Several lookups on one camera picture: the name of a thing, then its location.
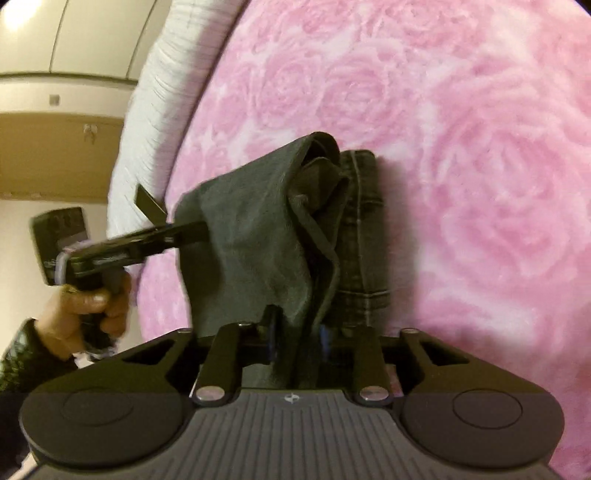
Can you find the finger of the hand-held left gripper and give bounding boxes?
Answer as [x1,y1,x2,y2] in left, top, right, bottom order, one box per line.
[137,220,208,257]
[133,184,168,228]

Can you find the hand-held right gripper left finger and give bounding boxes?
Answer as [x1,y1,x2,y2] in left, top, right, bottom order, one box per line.
[121,305,279,407]

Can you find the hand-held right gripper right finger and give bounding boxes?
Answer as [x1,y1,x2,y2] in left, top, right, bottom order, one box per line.
[318,324,472,405]

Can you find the dark grey pants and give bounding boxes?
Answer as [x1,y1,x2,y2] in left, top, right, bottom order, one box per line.
[175,131,392,393]

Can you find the person's left forearm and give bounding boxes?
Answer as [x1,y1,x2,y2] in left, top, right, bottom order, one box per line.
[0,318,80,398]

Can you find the person's left hand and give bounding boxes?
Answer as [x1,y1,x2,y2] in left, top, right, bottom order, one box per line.
[36,273,133,361]

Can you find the beige wooden cabinet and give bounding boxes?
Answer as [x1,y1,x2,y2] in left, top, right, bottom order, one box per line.
[0,110,126,200]

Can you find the white ribbed bed sheet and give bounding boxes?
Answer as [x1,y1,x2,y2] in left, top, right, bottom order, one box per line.
[105,0,243,261]

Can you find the pink floral blanket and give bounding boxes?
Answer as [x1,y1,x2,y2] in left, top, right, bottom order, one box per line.
[134,0,591,480]

